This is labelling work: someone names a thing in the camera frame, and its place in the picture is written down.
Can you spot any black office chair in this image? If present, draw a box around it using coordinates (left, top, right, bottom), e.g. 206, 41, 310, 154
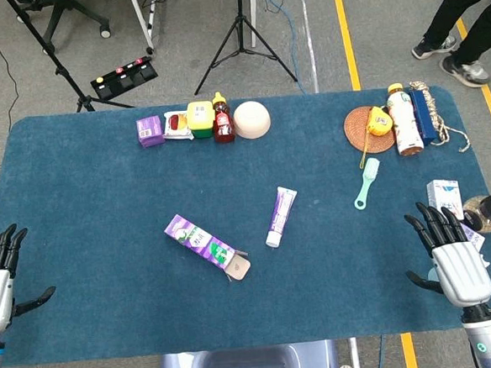
17, 0, 120, 57

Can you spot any black foot pedal board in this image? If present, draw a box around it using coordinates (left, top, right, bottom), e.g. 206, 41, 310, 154
87, 55, 160, 102

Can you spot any small purple drink carton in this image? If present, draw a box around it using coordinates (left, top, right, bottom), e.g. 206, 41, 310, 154
458, 219, 487, 254

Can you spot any black tripod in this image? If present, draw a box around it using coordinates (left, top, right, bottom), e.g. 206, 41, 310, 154
187, 0, 299, 97

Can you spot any red honey bottle yellow cap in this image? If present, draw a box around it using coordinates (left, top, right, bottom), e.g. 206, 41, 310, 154
209, 91, 237, 146

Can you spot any yellow tape measure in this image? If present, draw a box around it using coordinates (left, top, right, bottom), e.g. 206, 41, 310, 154
355, 105, 397, 170

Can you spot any round woven brown coaster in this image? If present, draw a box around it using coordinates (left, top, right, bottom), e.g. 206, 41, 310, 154
341, 104, 398, 157

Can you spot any black light stand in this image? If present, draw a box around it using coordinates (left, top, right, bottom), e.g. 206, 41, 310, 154
4, 0, 135, 118

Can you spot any white frame leg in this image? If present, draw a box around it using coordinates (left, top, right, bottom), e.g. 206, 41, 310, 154
126, 0, 164, 57

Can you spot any green container yellow lid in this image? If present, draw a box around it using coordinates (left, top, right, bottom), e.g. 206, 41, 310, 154
185, 99, 218, 140

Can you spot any white red snack packet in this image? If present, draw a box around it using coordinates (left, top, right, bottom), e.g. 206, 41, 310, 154
161, 109, 195, 143

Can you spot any blue rectangular wooden block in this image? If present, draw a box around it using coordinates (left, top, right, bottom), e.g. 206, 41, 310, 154
408, 88, 439, 147

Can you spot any blue carpet mat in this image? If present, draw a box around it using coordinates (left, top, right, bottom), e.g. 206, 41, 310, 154
0, 81, 491, 368

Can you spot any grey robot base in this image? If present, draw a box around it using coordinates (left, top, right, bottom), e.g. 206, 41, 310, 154
156, 338, 361, 368

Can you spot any tea bottle yellow cap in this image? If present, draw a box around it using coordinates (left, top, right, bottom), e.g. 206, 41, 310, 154
384, 81, 425, 159

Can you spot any small purple tissue pack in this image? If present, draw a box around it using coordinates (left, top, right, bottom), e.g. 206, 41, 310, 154
135, 114, 167, 150

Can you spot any white blue milk carton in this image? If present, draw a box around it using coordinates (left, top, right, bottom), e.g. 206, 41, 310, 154
425, 177, 463, 223

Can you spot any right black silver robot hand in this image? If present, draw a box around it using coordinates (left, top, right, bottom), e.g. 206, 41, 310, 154
400, 197, 491, 312

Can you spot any purple cardboard box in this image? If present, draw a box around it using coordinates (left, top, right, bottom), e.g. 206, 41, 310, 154
162, 209, 253, 288

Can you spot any mint green brush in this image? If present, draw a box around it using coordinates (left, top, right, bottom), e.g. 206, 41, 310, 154
351, 157, 384, 211

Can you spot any beige bowl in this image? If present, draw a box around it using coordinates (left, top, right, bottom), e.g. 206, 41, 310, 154
231, 99, 273, 142

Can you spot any blue floor cable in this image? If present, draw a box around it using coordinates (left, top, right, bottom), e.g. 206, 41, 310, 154
264, 0, 308, 98

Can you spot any purple white toothpaste tube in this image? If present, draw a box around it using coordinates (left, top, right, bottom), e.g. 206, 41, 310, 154
261, 185, 302, 250

